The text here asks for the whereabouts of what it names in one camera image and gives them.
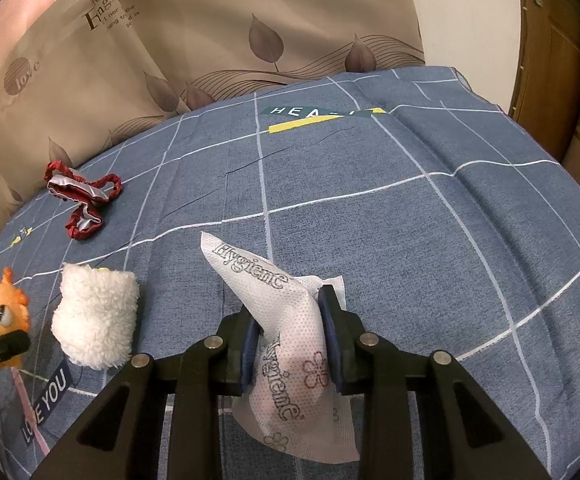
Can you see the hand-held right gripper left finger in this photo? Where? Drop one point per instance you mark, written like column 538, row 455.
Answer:
column 250, row 355

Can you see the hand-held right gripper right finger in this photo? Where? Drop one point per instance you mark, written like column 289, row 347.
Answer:
column 330, row 330

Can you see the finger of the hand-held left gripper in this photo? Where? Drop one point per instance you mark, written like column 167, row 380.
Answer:
column 4, row 344

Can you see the orange plush toy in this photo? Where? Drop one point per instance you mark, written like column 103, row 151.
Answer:
column 4, row 310

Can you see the white tissue packet red print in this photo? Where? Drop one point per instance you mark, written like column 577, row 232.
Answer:
column 290, row 310

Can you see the white plush toy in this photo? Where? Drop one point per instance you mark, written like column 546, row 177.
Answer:
column 94, row 315

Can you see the red and grey scrunchie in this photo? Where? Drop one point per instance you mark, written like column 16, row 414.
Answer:
column 87, row 222

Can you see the blue checked bed sheet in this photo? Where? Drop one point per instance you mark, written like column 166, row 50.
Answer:
column 420, row 210

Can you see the beige leaf print curtain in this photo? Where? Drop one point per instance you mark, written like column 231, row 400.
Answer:
column 169, row 35

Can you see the wooden door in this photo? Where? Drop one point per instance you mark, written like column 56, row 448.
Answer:
column 555, row 60

